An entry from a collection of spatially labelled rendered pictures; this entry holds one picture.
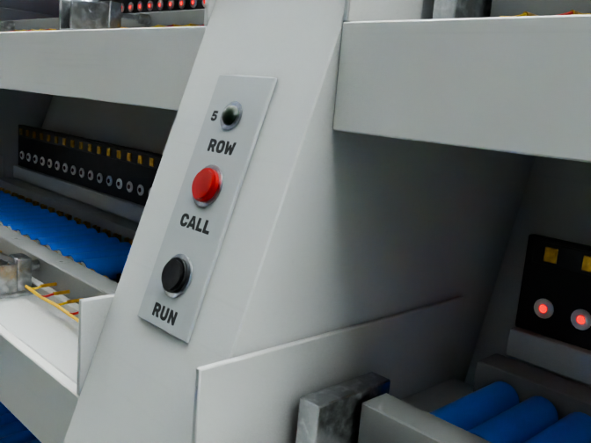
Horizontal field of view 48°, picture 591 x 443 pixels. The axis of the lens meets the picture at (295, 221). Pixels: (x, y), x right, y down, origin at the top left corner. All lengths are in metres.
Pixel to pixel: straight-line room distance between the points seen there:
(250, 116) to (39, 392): 0.20
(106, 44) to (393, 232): 0.22
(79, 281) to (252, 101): 0.22
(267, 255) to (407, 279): 0.10
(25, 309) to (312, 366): 0.24
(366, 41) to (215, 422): 0.16
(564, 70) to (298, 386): 0.17
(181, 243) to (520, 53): 0.17
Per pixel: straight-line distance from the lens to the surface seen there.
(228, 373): 0.27
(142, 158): 0.65
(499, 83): 0.24
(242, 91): 0.31
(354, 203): 0.30
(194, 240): 0.30
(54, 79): 0.51
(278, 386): 0.29
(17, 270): 0.51
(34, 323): 0.46
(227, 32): 0.34
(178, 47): 0.37
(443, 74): 0.25
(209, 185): 0.30
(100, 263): 0.53
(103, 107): 0.85
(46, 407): 0.40
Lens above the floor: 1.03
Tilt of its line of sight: 3 degrees up
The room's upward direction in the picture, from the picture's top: 18 degrees clockwise
